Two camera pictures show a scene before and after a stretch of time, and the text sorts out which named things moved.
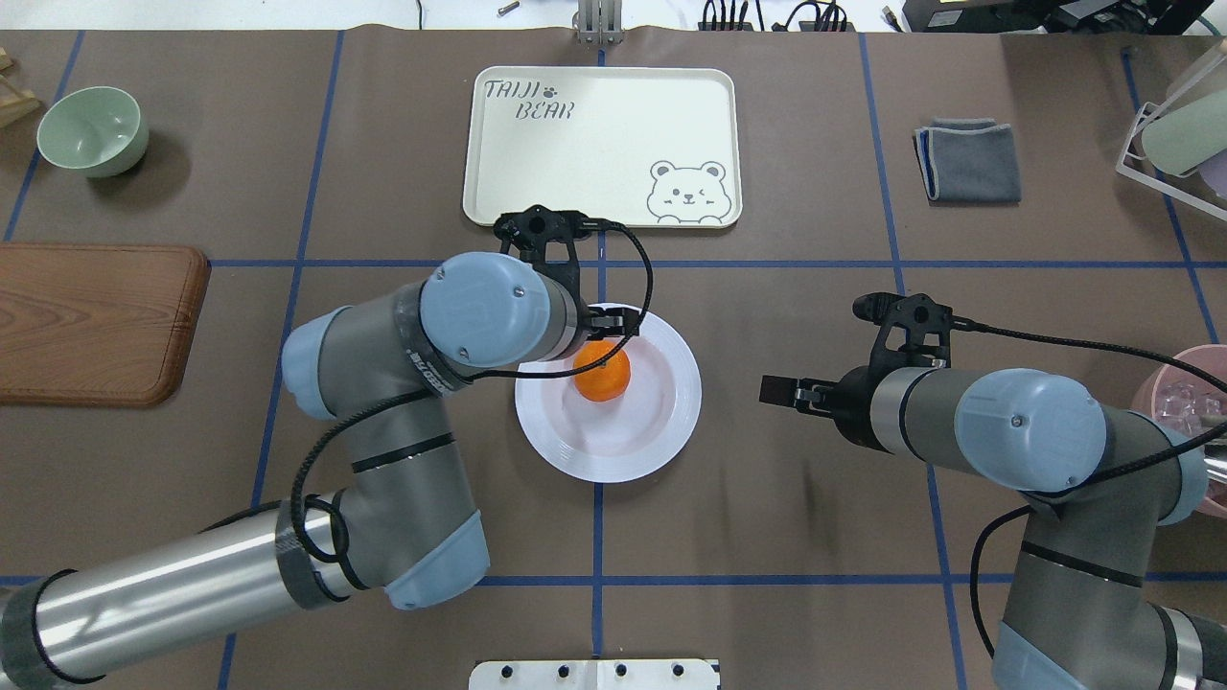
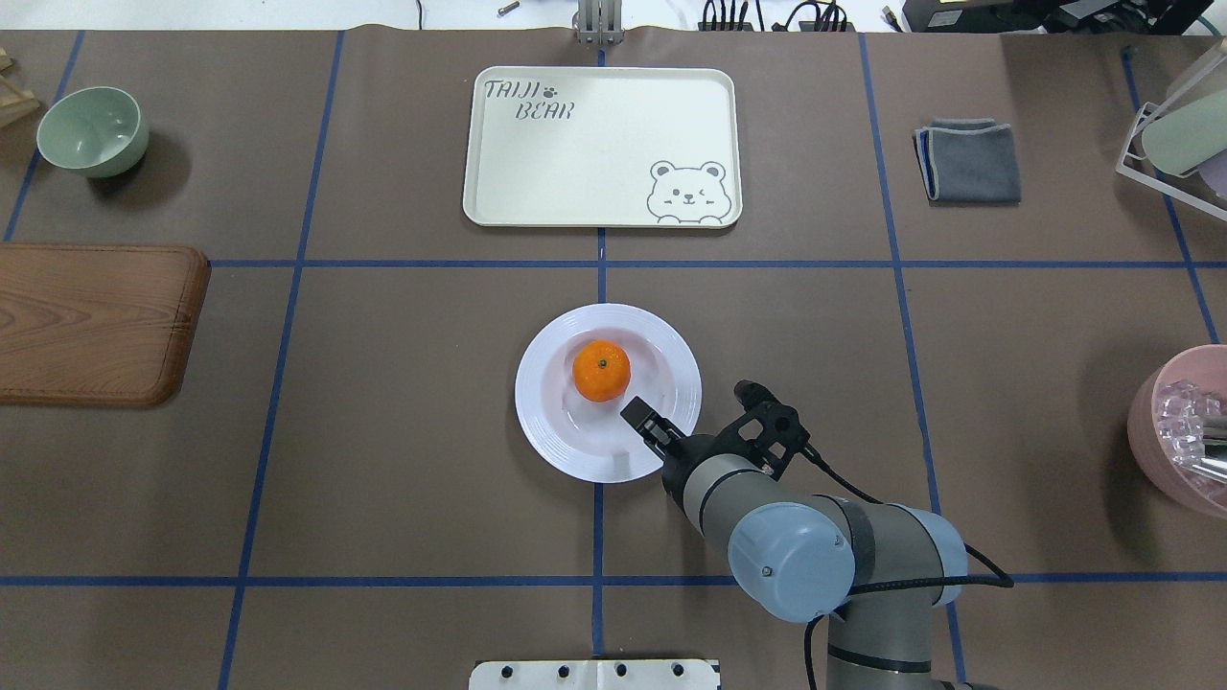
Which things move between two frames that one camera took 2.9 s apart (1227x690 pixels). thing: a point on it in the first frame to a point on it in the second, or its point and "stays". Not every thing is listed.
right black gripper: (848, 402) to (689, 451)
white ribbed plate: (625, 438) stays
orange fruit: (607, 382) stays
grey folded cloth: (968, 161) stays
